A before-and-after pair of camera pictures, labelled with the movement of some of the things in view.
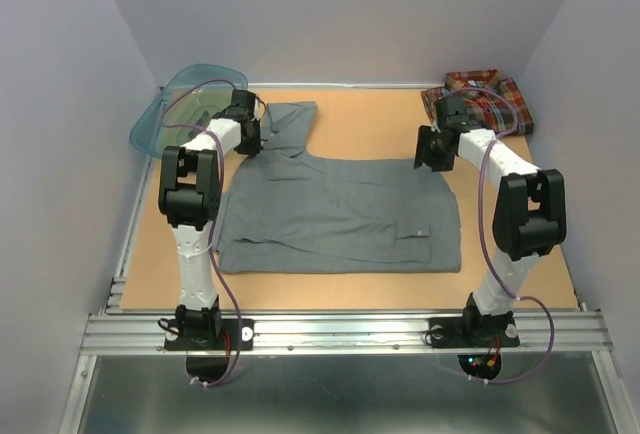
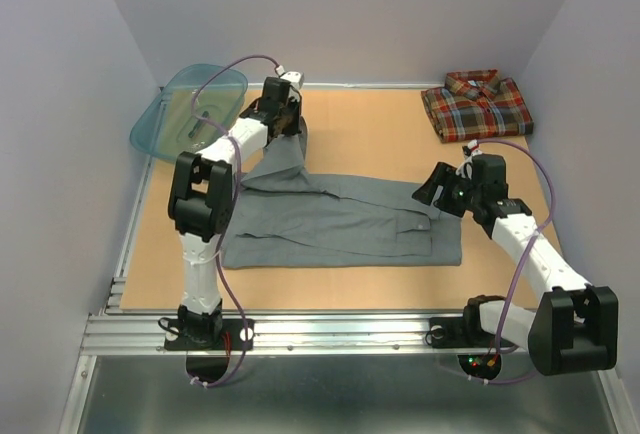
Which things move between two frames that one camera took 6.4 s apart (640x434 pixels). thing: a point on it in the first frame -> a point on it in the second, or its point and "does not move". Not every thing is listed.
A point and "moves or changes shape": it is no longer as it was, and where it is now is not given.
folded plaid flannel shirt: (496, 102) does not move
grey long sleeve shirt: (283, 212) moves or changes shape
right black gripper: (426, 133) -> (444, 175)
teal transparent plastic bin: (185, 102) does not move
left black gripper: (255, 147) -> (295, 127)
